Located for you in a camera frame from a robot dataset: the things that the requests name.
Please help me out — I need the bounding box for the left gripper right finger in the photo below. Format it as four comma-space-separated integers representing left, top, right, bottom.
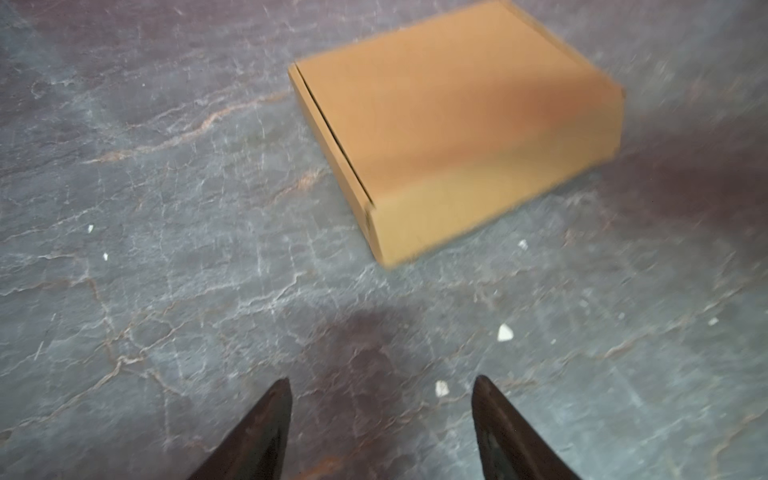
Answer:
471, 375, 579, 480

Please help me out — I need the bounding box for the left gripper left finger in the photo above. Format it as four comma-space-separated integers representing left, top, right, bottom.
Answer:
188, 378, 293, 480

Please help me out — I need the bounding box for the brown cardboard box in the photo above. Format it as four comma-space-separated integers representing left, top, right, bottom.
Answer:
288, 1, 625, 267

